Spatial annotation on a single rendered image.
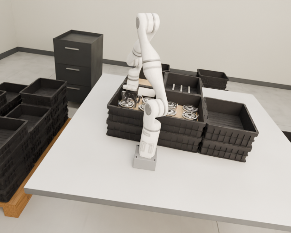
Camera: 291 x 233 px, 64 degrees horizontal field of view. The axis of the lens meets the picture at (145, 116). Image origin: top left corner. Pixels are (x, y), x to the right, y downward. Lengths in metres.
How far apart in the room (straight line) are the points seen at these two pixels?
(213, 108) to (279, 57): 3.75
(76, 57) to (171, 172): 2.03
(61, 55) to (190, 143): 2.05
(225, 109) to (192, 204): 0.82
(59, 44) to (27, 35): 2.60
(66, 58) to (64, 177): 1.98
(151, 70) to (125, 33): 3.75
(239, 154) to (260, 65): 3.91
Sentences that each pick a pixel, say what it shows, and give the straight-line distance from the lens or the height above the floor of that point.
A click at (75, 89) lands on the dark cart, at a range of 3.13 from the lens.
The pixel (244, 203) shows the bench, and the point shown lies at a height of 0.70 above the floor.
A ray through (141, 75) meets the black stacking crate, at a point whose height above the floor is 0.86.
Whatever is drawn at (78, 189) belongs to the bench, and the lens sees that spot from 1.21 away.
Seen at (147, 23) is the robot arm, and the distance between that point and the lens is 1.19.
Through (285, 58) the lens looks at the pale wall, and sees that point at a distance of 5.46.
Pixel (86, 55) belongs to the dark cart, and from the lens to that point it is 2.92.
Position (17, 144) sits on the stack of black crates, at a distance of 1.89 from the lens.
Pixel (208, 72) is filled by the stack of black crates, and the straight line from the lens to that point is 3.57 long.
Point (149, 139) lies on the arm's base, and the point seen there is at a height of 0.89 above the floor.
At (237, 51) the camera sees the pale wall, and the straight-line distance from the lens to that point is 5.09.
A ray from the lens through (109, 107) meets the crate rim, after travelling 1.41.
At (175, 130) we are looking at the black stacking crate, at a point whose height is 0.84.
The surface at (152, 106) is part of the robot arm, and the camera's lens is 1.11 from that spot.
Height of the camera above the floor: 1.59
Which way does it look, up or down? 30 degrees down
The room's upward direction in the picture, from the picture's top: 8 degrees clockwise
